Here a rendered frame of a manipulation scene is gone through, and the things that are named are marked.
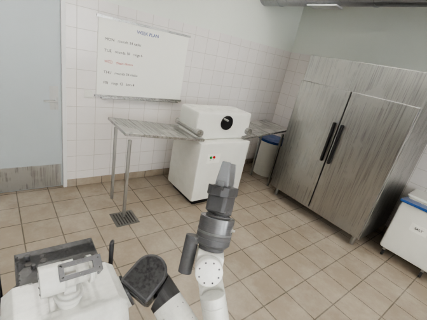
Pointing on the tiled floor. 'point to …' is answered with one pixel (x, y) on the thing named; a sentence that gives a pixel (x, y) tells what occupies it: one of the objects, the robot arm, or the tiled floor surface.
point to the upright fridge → (352, 141)
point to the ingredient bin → (409, 230)
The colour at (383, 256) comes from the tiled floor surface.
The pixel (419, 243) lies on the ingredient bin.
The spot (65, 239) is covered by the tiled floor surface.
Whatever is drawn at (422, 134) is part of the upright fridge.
